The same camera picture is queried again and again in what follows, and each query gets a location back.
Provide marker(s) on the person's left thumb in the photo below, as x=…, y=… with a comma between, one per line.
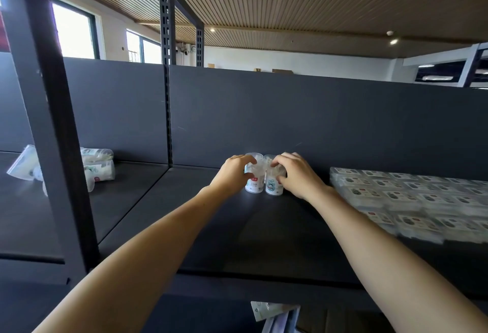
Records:
x=247, y=178

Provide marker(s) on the person's right thumb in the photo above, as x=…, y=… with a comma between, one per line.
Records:
x=283, y=180

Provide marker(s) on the person's left hand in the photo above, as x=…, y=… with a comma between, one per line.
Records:
x=228, y=176

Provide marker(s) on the brown cardboard box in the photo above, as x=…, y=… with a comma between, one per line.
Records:
x=282, y=72

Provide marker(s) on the white metal bracket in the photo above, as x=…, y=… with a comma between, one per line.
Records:
x=272, y=315

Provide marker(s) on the black metal shelving unit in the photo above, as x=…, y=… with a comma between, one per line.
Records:
x=236, y=115

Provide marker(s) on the person's right forearm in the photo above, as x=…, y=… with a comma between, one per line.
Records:
x=385, y=264

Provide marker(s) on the clear cotton swab jar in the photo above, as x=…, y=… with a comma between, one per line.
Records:
x=273, y=188
x=254, y=186

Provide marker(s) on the white framed window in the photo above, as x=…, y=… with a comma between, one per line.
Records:
x=442, y=73

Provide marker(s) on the person's left forearm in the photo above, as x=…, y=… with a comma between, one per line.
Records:
x=145, y=268

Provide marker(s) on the wrapped swab jar pack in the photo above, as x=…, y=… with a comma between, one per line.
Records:
x=97, y=167

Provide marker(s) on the black framed window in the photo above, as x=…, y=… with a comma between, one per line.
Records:
x=145, y=48
x=73, y=31

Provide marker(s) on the person's right hand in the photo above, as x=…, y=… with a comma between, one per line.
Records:
x=301, y=180

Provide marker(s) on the stack of flat swab packets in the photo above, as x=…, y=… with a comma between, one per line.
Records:
x=411, y=201

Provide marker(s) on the clear plastic swab bag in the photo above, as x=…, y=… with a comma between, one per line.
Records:
x=23, y=163

